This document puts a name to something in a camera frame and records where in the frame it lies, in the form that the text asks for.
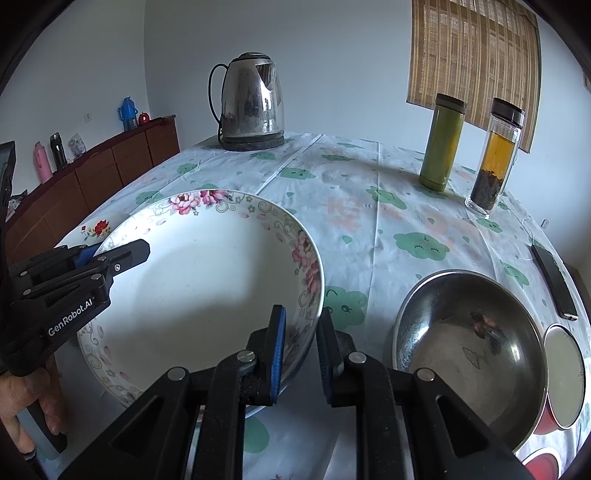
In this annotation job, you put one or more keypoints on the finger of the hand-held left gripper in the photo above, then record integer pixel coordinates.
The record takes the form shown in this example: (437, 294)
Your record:
(129, 256)
(85, 257)

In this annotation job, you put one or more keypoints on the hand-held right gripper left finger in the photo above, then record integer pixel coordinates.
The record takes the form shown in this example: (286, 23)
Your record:
(278, 350)

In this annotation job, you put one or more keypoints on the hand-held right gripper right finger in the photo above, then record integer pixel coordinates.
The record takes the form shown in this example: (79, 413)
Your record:
(323, 355)

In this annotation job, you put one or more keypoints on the large floral porcelain bowl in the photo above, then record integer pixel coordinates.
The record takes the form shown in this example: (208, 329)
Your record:
(198, 286)

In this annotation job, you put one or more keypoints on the stainless steel bowl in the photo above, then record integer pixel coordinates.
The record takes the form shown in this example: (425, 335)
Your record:
(461, 360)

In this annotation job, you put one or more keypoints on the red and white bowl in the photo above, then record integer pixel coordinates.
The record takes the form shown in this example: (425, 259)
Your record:
(542, 464)

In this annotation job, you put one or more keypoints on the person's left hand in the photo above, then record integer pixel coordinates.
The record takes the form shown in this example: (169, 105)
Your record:
(44, 392)

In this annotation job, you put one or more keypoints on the small floral plate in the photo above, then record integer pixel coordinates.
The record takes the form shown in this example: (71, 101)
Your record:
(94, 228)

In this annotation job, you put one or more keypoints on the brown wooden cabinet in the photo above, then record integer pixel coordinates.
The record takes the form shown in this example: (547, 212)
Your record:
(92, 175)

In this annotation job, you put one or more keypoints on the pink thermos flask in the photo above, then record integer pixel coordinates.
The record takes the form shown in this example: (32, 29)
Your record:
(43, 164)

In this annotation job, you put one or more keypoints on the black thermos flask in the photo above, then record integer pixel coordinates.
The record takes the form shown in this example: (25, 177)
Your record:
(58, 152)

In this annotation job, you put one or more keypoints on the clear plastic bag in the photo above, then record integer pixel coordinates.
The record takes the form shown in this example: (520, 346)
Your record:
(77, 146)

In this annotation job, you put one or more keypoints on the small red ornament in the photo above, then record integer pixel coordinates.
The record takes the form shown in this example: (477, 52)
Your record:
(144, 118)

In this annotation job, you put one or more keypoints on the cloud print tablecloth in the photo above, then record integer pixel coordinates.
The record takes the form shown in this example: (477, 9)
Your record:
(351, 217)

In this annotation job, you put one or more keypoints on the blue thermos jug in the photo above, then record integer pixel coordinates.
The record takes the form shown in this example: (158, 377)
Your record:
(128, 113)

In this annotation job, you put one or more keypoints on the black kettle base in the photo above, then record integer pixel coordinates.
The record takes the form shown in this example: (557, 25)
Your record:
(249, 144)

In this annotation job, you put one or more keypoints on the stainless steel electric kettle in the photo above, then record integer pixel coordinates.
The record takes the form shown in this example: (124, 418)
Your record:
(249, 101)

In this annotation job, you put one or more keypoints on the green thermos bottle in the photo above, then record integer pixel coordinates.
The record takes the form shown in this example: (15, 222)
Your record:
(441, 147)

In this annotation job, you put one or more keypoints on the white enamel bowl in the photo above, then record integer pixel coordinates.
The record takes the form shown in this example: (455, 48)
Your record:
(561, 378)

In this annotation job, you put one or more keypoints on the black smartphone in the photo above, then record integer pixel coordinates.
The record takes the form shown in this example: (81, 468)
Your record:
(554, 281)

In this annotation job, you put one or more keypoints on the glass tea bottle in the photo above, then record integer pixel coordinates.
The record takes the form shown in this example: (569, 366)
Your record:
(494, 161)

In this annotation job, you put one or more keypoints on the bamboo window blind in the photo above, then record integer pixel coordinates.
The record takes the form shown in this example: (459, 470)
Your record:
(471, 55)

